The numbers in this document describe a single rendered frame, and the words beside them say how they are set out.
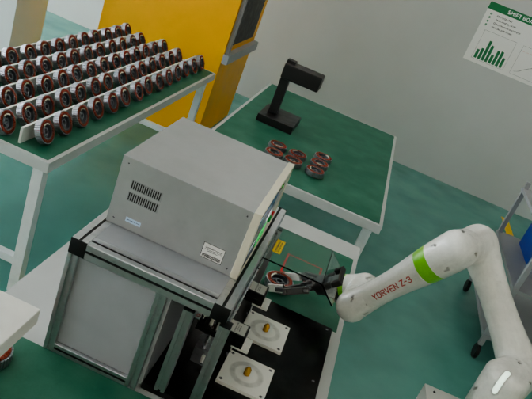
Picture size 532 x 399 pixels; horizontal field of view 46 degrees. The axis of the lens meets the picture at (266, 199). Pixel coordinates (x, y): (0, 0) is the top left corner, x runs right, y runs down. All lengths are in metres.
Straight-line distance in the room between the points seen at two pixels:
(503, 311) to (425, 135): 5.09
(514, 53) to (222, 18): 3.14
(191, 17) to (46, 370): 3.91
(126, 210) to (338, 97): 5.46
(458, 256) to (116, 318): 0.97
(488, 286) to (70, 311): 1.24
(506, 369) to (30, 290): 1.42
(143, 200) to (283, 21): 5.46
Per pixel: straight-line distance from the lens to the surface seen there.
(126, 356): 1.76
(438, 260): 1.91
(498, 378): 1.93
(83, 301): 1.72
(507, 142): 7.12
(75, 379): 1.79
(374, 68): 6.91
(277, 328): 2.15
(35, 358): 1.82
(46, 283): 2.08
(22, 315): 1.23
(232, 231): 1.61
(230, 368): 1.92
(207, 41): 5.27
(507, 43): 6.91
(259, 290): 2.03
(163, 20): 5.38
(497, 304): 2.07
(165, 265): 1.62
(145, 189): 1.65
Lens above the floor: 2.00
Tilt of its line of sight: 24 degrees down
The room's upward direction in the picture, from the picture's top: 22 degrees clockwise
